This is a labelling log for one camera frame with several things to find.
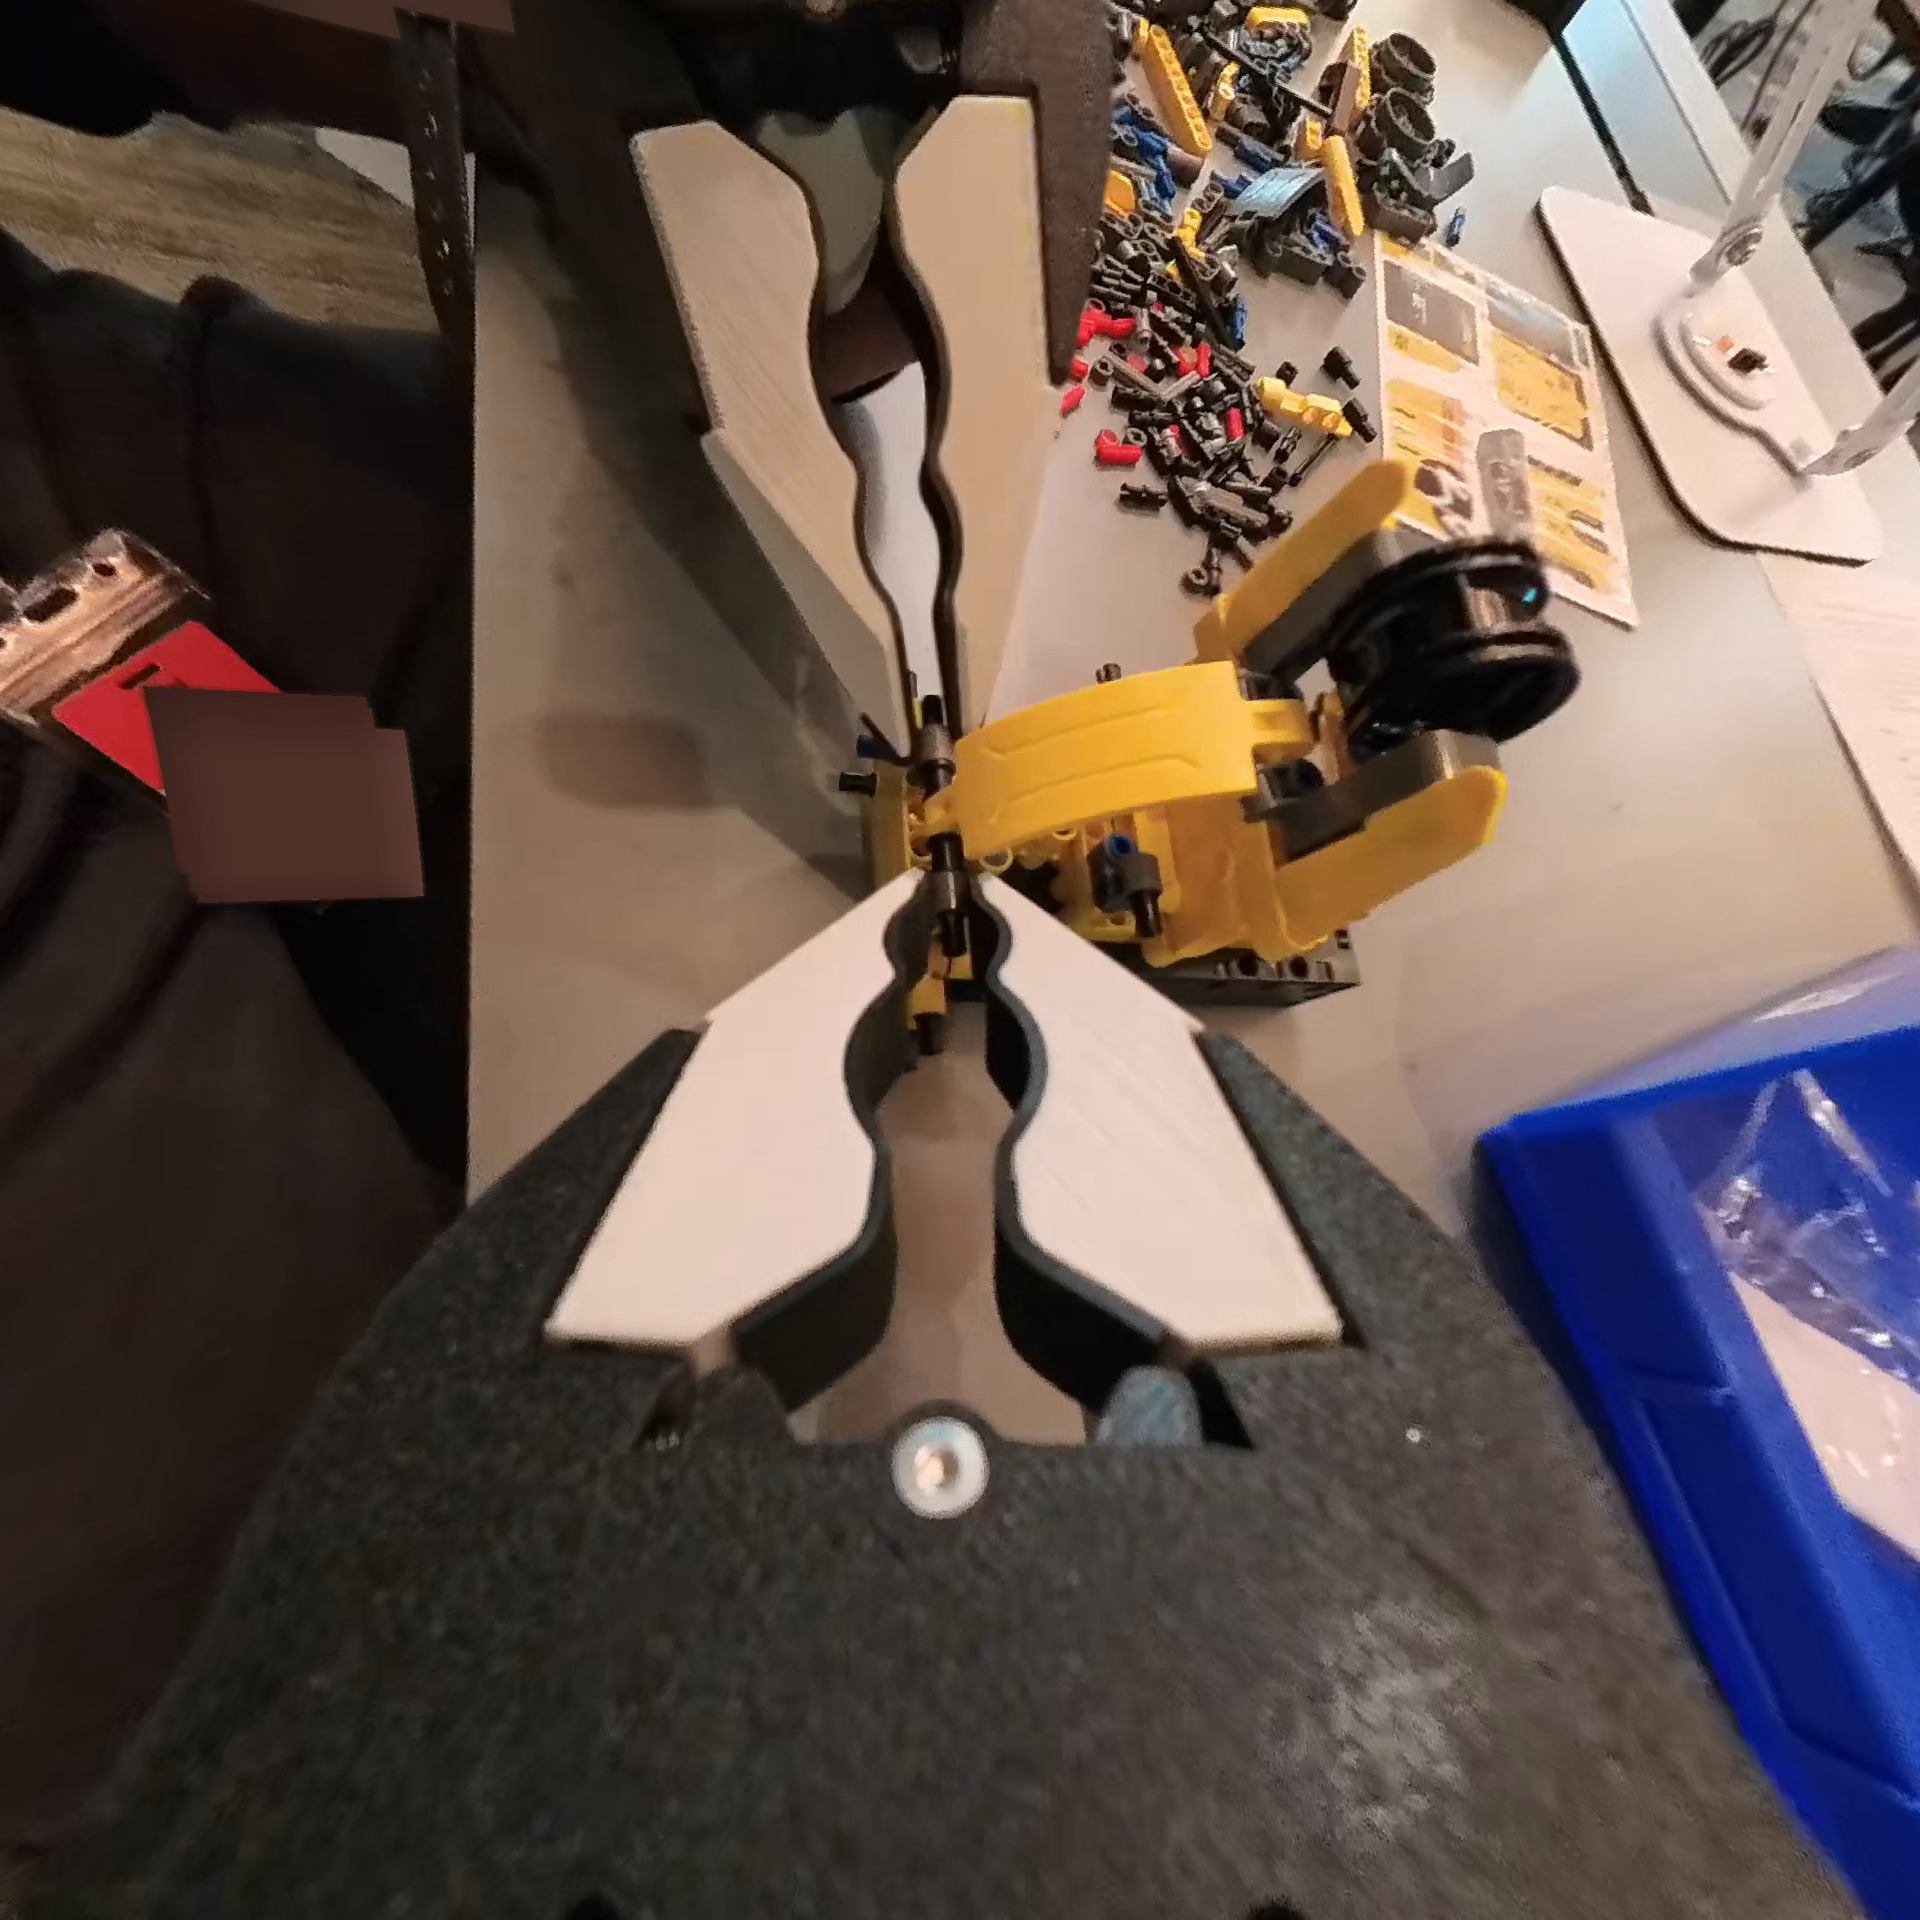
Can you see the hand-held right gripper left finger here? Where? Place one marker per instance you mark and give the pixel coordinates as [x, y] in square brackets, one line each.
[705, 1184]

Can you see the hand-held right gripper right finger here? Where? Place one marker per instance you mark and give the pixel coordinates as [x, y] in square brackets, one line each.
[1170, 1184]

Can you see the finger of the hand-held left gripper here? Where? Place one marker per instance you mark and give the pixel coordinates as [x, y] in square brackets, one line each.
[764, 375]
[983, 300]

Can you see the yellow toy brick vehicle model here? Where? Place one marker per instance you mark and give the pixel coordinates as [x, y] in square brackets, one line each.
[1230, 885]

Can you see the yellow curved toy panel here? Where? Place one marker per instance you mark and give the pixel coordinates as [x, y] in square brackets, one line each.
[1109, 751]

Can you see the pile of toy brick parts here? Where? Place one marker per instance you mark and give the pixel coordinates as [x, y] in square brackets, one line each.
[1244, 300]

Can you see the black perforated metal bar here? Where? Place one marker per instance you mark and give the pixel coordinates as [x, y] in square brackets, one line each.
[434, 182]

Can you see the person's dark clothing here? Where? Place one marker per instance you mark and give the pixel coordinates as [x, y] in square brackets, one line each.
[194, 1200]

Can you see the yellow printed sticker sheet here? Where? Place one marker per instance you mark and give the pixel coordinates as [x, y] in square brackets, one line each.
[1501, 405]

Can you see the blue storage bin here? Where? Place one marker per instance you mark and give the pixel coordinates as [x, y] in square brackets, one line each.
[1694, 1425]

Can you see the clear plastic bag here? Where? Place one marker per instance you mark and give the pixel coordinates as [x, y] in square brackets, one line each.
[1800, 1200]

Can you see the white paper sheet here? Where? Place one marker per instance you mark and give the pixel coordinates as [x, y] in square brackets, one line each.
[1861, 704]

